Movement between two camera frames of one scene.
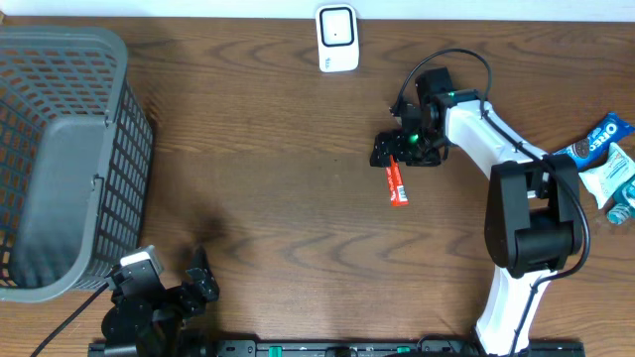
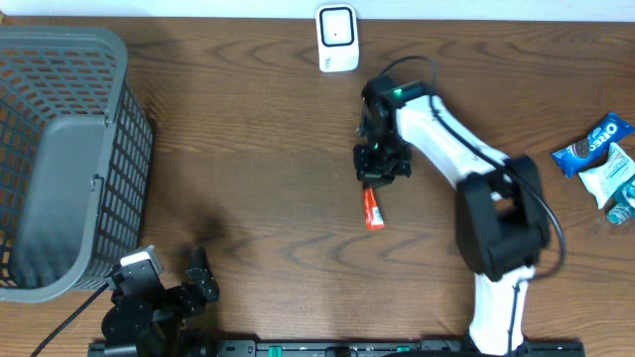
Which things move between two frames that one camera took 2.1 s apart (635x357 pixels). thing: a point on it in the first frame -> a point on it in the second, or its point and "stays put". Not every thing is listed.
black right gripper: (397, 138) -> (372, 178)
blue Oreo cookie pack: (591, 150) stays put
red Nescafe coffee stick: (398, 189) -> (373, 214)
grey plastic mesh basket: (75, 159) stays put
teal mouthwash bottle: (623, 203) stays put
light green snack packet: (606, 180) stays put
